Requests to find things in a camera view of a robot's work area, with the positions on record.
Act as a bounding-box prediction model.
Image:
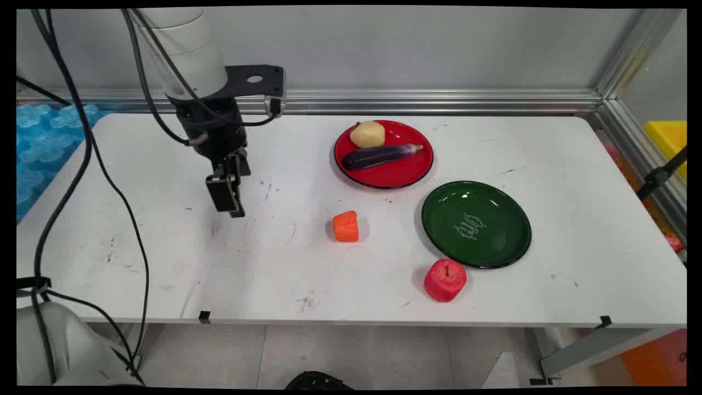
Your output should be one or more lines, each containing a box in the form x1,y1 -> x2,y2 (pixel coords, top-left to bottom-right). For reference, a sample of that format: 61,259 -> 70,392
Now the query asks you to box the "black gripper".
175,95 -> 253,218

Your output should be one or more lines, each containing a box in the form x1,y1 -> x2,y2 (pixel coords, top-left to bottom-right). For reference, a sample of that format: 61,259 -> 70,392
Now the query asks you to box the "purple toy eggplant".
342,144 -> 424,171

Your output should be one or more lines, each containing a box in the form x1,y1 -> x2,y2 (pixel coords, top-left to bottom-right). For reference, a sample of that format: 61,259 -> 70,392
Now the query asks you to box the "orange toy carrot piece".
332,211 -> 360,243

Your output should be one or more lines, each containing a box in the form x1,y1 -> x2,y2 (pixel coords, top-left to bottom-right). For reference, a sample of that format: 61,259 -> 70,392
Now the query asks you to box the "yellow toy potato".
349,121 -> 386,149

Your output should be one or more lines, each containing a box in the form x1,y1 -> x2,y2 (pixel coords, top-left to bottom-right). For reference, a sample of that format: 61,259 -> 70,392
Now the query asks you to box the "red round plate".
333,120 -> 434,190

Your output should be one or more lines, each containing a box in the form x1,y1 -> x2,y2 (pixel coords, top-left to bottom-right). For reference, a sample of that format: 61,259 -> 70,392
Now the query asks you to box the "blue bubble wrap sheet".
16,103 -> 114,223

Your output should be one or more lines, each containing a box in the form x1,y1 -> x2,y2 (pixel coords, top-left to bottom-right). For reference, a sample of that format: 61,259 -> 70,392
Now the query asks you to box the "black round object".
284,371 -> 354,391

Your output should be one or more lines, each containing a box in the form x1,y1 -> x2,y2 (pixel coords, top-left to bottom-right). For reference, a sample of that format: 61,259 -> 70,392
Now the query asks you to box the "red toy apple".
423,259 -> 468,303

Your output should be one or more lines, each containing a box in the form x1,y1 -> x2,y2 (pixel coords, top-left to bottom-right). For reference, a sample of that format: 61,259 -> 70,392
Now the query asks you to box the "dark green round plate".
421,180 -> 533,269

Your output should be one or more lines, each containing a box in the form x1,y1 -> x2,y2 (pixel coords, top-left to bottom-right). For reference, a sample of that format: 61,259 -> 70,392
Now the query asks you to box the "grey table leg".
530,328 -> 676,386

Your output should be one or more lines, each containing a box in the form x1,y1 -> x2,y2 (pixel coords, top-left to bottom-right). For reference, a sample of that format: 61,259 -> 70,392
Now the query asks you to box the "yellow plastic bin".
643,120 -> 687,182

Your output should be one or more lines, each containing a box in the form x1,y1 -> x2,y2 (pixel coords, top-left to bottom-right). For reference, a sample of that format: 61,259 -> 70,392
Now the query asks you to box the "orange box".
620,329 -> 687,387

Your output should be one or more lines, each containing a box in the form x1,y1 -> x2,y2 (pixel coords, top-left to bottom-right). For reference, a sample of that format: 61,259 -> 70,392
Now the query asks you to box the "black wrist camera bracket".
224,65 -> 287,117

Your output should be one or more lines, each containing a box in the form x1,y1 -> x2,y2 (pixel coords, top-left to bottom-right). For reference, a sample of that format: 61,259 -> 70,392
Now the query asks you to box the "black cable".
48,8 -> 210,379
16,8 -> 97,385

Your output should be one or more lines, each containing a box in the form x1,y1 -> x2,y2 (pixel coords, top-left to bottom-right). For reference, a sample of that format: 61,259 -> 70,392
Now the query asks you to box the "aluminium frame rail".
588,99 -> 687,245
16,88 -> 604,115

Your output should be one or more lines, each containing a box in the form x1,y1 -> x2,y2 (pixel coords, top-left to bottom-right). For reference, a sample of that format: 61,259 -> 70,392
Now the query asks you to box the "black velcro strap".
16,276 -> 53,300

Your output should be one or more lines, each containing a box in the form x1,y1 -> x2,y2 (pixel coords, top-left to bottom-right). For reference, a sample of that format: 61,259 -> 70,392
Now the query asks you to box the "aluminium frame post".
595,8 -> 686,100

